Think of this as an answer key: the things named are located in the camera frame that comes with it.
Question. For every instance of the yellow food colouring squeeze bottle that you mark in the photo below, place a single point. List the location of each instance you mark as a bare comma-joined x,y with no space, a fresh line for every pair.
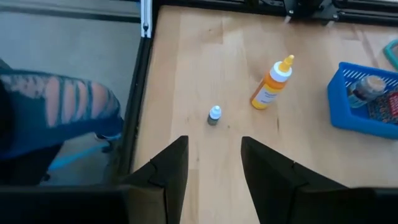
270,87

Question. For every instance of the glass spice jar cork lid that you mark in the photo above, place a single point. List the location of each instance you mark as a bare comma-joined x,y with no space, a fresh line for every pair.
367,90

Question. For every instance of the person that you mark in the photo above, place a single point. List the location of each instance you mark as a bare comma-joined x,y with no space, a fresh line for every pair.
31,133

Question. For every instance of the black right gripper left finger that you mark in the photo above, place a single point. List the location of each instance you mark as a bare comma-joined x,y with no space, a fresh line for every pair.
93,205

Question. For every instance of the blue plastic basket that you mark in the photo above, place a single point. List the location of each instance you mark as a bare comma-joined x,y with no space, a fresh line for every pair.
342,112

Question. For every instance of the steel box grater teal trim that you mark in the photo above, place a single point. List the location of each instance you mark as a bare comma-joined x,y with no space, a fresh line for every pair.
392,54

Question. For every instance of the black aluminium table frame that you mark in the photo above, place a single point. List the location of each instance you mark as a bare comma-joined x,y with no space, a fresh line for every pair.
136,93

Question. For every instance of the green label dropper bottle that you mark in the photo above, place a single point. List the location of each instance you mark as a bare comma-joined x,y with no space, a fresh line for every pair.
214,115

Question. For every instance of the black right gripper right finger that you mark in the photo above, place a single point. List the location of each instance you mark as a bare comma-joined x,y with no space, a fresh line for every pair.
311,205

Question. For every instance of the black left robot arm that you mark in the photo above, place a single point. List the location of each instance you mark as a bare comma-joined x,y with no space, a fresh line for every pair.
311,7

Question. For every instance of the silver frame bracket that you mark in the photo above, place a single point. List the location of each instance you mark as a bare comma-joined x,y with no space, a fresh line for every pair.
146,18

